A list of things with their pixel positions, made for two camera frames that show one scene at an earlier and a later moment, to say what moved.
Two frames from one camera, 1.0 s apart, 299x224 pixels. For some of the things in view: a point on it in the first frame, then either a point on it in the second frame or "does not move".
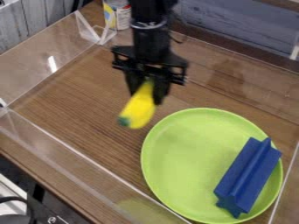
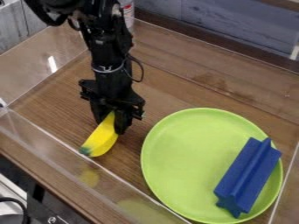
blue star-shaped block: (247, 175) does not move
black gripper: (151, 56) → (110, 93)
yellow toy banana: (139, 109) → (102, 139)
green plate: (190, 151) does not move
